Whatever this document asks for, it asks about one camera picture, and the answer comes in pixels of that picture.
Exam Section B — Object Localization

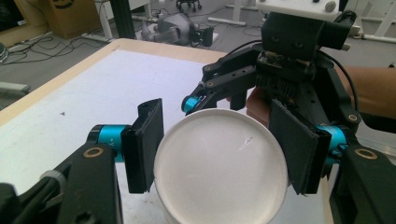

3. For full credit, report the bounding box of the tangle of floor cables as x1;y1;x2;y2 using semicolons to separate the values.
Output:
0;33;104;65

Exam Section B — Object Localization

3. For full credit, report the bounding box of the cardboard box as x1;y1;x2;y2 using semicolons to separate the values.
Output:
13;0;105;40

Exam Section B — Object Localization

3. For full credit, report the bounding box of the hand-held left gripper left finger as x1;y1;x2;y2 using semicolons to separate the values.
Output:
40;98;165;224

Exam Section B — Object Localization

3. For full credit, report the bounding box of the white table mat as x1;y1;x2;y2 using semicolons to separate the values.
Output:
0;49;332;224

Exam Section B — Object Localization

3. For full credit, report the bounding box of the single white paper cup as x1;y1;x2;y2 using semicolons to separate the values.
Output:
153;107;290;224

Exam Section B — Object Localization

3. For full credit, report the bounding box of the black frame pole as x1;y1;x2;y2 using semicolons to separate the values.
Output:
108;0;137;40

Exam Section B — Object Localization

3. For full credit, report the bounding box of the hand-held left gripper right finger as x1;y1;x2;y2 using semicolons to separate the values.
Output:
268;98;396;224

